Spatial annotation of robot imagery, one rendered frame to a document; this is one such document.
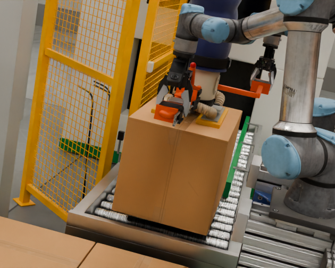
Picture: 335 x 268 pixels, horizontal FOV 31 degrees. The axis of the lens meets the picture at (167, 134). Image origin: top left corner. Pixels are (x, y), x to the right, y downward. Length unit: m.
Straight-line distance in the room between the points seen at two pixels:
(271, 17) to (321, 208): 0.57
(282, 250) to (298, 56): 0.56
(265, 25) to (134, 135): 0.77
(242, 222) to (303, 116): 0.37
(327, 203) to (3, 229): 1.25
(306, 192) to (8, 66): 1.88
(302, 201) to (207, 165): 0.69
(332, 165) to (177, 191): 0.85
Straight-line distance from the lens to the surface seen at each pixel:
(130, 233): 2.42
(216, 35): 1.85
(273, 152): 1.60
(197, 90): 2.30
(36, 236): 2.39
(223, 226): 2.78
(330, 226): 1.71
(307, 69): 1.59
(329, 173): 1.71
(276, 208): 1.72
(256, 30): 1.89
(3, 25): 3.15
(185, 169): 2.35
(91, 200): 2.63
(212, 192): 2.36
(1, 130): 3.25
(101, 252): 2.34
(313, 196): 1.72
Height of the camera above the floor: 1.63
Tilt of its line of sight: 16 degrees down
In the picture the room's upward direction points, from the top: 11 degrees clockwise
